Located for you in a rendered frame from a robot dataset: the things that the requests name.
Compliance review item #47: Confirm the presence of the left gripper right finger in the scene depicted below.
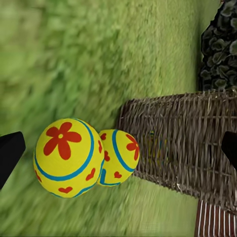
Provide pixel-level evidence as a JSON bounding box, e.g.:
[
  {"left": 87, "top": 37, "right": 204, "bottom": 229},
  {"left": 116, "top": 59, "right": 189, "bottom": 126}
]
[{"left": 221, "top": 131, "right": 237, "bottom": 171}]

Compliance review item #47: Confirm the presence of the wicker basket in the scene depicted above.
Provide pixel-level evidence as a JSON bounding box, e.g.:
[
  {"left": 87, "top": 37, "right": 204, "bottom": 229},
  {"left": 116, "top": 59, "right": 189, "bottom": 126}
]
[{"left": 116, "top": 86, "right": 237, "bottom": 216}]

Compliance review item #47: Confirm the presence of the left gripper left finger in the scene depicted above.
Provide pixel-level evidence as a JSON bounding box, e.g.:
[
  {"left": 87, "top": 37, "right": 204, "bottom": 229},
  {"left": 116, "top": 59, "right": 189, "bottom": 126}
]
[{"left": 0, "top": 131, "right": 26, "bottom": 191}]

